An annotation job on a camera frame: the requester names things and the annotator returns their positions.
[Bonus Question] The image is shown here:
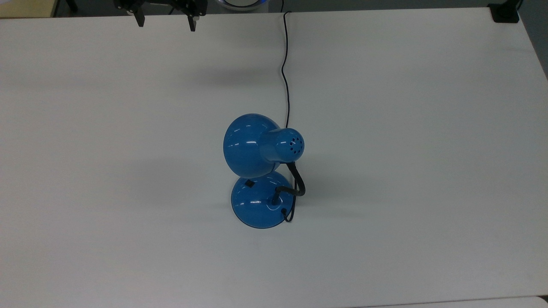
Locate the robot gripper body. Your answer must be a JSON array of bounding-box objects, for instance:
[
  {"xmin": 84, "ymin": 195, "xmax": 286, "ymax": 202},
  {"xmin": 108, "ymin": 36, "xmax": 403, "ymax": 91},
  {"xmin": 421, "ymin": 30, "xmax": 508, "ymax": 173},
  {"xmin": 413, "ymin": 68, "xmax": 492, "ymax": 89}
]
[{"xmin": 113, "ymin": 0, "xmax": 208, "ymax": 17}]

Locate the blue gooseneck desk lamp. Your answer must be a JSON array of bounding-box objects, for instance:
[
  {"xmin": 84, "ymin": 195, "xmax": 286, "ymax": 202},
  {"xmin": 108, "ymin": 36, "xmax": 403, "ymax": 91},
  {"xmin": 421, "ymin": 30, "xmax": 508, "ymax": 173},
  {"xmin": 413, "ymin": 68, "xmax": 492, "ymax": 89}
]
[{"xmin": 223, "ymin": 113, "xmax": 306, "ymax": 229}]

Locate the yellowish wooden board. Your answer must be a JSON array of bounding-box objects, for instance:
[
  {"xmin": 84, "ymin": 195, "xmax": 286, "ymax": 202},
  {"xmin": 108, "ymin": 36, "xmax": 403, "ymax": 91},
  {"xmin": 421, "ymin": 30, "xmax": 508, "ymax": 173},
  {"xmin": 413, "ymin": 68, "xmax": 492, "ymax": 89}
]
[{"xmin": 0, "ymin": 0, "xmax": 59, "ymax": 18}]

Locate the black table clamp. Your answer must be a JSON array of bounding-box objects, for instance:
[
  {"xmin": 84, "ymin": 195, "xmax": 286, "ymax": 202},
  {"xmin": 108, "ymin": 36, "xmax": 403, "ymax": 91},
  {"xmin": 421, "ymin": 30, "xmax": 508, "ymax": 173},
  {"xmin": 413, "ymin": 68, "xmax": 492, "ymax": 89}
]
[{"xmin": 488, "ymin": 0, "xmax": 524, "ymax": 24}]

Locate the black lamp power cable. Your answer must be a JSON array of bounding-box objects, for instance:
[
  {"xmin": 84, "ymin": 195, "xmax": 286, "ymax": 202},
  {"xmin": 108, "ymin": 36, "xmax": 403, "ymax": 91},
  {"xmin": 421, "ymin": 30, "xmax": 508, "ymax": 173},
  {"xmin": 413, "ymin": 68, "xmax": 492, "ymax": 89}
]
[{"xmin": 280, "ymin": 0, "xmax": 297, "ymax": 223}]

